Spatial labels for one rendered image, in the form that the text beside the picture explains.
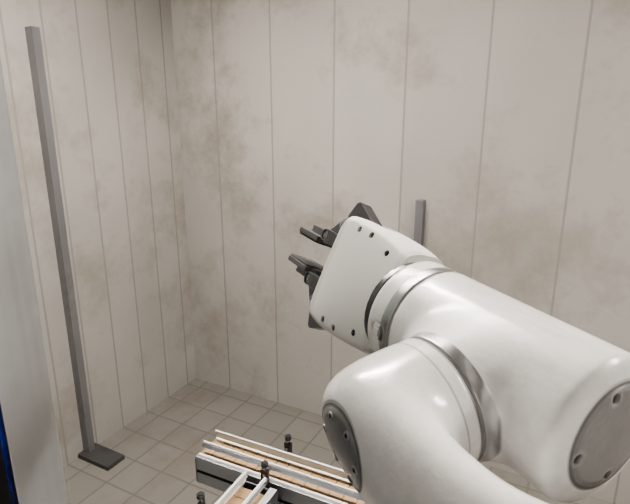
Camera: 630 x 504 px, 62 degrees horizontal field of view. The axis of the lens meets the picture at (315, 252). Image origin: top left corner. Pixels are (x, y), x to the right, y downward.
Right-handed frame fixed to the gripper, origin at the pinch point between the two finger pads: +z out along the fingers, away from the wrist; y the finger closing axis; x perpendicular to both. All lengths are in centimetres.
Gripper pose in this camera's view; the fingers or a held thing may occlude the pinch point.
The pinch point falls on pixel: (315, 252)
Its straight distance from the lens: 52.2
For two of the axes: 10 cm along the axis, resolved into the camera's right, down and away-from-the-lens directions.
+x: -8.0, -2.6, -5.3
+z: -4.6, -2.9, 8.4
